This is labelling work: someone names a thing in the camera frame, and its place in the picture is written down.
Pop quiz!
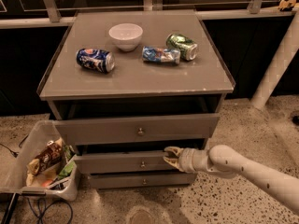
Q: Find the green snack packet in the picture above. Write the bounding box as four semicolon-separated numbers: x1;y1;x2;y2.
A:
58;146;76;180

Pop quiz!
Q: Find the white ceramic bowl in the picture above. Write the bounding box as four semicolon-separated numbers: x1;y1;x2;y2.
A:
108;23;143;51

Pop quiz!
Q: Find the grey drawer cabinet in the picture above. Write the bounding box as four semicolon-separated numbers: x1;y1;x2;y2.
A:
36;9;236;190

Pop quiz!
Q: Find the metal railing frame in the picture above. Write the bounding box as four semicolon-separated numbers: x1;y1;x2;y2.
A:
0;0;298;29

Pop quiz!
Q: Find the grey drawer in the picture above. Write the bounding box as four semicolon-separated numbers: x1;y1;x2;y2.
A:
89;170;196;189
74;151;173;174
54;114;220;146

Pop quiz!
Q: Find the blue cable on floor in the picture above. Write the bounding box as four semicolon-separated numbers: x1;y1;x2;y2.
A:
27;197;75;224

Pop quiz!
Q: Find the black cable on floor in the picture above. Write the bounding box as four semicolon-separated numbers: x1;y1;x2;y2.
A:
0;133;30;159

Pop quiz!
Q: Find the white diagonal pole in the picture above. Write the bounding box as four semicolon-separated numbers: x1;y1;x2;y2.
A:
250;12;299;109

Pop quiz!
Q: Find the yellow object on ledge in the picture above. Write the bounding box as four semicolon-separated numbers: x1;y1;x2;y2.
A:
278;0;296;11

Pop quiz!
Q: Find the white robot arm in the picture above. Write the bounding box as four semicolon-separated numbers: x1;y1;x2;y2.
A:
164;145;299;215

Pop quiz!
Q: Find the green soda can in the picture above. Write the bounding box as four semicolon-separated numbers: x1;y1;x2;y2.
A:
166;34;198;61

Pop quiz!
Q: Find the blue soda can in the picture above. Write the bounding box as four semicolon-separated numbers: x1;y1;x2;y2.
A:
76;49;115;74

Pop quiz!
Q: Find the brown snack bag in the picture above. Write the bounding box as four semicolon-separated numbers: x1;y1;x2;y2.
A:
27;139;63;175

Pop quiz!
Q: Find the grey top drawer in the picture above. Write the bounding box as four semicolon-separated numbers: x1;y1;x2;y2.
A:
54;114;220;146

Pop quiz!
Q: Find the crushed light blue can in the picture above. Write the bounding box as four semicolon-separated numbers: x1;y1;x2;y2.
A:
142;46;180;65

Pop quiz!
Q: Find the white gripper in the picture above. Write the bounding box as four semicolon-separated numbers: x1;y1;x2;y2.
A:
164;147;208;173

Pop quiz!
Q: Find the grey bottom drawer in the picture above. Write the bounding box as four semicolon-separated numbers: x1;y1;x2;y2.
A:
89;170;196;189

